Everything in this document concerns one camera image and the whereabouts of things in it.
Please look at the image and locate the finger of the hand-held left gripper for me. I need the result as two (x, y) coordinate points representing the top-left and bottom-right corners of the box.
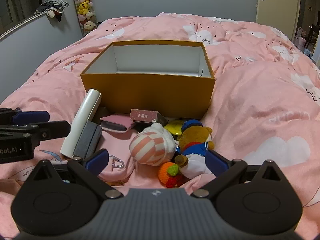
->
(0, 107), (50, 127)
(0, 120), (71, 144)

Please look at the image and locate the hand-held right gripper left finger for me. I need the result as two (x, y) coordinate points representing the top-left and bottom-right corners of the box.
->
(24, 149), (124, 200)

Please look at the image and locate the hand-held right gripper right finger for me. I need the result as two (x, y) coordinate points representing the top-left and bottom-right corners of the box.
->
(192, 150), (288, 200)

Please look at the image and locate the grey box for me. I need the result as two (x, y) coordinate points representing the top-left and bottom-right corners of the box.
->
(73, 120), (102, 158)

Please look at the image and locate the light pink fabric pouch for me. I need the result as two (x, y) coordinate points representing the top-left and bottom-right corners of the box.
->
(99, 129), (140, 181)

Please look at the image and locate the brown sailor teddy bear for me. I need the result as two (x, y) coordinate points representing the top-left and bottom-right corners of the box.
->
(174, 119), (215, 175)

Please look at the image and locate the white long box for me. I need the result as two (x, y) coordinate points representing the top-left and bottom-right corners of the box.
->
(60, 88), (102, 158)

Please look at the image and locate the pink wallet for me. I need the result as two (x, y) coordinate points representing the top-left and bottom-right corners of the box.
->
(100, 114), (137, 132)

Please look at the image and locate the orange cardboard box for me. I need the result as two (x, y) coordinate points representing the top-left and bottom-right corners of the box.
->
(80, 39), (216, 120)

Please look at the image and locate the metal carabiner clip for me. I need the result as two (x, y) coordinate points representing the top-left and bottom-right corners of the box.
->
(109, 155), (125, 169)

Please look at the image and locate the red knitted strawberry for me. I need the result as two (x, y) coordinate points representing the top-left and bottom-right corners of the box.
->
(165, 174), (187, 188)

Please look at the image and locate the pink striped plush toy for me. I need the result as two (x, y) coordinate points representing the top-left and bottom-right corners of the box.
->
(129, 123), (176, 166)

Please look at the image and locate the yellow round tin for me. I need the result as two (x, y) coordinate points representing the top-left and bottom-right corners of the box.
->
(164, 120), (185, 140)

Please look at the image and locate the small maroon box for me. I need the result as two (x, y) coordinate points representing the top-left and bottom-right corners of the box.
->
(130, 109), (167, 130)

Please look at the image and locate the pink cloud print blanket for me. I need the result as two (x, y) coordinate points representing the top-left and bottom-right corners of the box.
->
(0, 12), (320, 220)

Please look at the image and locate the pile of clothes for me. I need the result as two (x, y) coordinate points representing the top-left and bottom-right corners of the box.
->
(34, 0), (70, 22)

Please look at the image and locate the hanging column of plush toys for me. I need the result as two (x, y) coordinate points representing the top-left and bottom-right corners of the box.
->
(71, 0), (98, 37)

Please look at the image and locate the dark chair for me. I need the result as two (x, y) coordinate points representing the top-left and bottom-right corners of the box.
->
(304, 24), (320, 50)

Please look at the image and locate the cream door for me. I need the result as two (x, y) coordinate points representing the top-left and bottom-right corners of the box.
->
(256, 0), (300, 40)

